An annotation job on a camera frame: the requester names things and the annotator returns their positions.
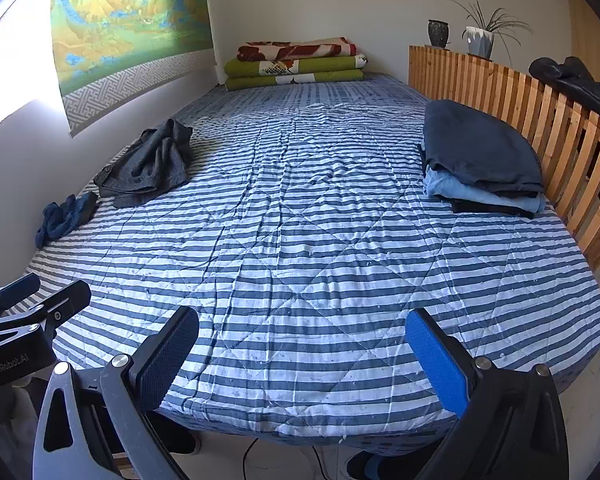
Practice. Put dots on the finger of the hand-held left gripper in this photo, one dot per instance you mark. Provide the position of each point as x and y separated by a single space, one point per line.
15 287
65 302

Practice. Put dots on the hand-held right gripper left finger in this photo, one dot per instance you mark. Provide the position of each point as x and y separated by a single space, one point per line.
165 355

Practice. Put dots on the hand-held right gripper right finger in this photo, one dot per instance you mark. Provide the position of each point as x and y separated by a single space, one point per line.
437 360

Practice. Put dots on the grey button pants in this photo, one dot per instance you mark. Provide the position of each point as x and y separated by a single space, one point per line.
150 165

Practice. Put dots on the dark blue crumpled cloth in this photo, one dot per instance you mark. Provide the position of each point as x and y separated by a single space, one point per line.
60 220

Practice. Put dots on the black folded garment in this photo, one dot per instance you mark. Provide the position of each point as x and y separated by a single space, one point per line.
490 208

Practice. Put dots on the light blue folded garment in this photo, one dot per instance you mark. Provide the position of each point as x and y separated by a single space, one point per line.
460 187

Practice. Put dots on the blue white striped quilt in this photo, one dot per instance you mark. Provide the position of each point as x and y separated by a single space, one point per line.
305 210

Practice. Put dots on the dark blue folded garment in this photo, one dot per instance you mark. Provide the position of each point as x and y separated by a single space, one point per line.
480 145

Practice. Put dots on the black jacket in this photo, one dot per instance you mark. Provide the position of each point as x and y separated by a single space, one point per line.
580 85

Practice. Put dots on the green folded blanket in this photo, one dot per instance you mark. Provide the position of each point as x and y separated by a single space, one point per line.
330 66

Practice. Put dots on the white potted plant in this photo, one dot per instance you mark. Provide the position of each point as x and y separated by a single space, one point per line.
480 42

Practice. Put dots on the dark ceramic vase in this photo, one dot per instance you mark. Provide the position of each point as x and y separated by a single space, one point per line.
438 35

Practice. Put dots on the red floral folded blanket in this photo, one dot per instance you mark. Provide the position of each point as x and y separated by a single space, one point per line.
295 50

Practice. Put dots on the wooden door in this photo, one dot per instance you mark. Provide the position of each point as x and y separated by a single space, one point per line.
587 35

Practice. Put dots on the wooden slatted bed rail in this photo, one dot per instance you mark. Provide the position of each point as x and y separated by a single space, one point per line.
480 80

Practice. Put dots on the landscape wall poster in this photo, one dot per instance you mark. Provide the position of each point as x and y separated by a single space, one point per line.
130 10

